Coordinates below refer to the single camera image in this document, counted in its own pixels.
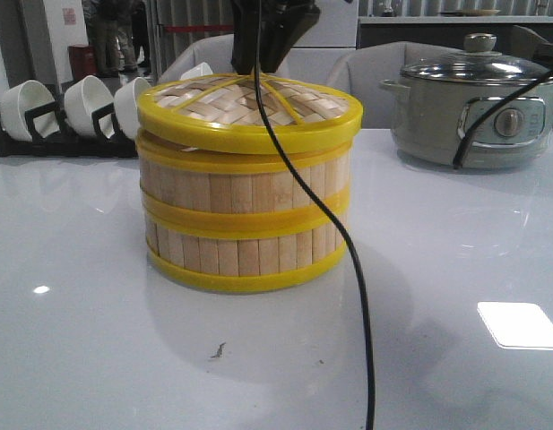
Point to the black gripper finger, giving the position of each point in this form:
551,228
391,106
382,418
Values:
245,15
283,24

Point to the woven bamboo steamer lid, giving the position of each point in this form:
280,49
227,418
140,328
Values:
233,113

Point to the bamboo steamer drawer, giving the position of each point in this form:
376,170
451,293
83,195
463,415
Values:
219,194
241,252

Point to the grey armchair left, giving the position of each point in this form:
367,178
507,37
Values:
215,51

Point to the grey armchair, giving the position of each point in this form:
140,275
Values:
360,72
215,51

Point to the white ceramic bowl rightmost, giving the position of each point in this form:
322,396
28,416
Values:
200,70

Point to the white ceramic bowl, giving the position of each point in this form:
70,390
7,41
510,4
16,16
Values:
200,70
81,99
16,102
125,104

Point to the dark sideboard counter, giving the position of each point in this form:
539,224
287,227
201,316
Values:
447,31

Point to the grey armchair right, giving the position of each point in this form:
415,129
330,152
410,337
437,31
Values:
360,72

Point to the person in background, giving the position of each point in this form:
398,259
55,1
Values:
112,37

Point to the red bin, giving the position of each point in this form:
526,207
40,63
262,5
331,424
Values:
82,61

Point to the black bowl rack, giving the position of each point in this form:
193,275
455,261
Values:
52,136

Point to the grey electric cooking pot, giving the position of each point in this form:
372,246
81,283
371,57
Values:
450,123

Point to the glass pot lid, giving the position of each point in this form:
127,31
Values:
477,63

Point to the white ceramic bowl leftmost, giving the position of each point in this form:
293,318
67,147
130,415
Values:
16,102

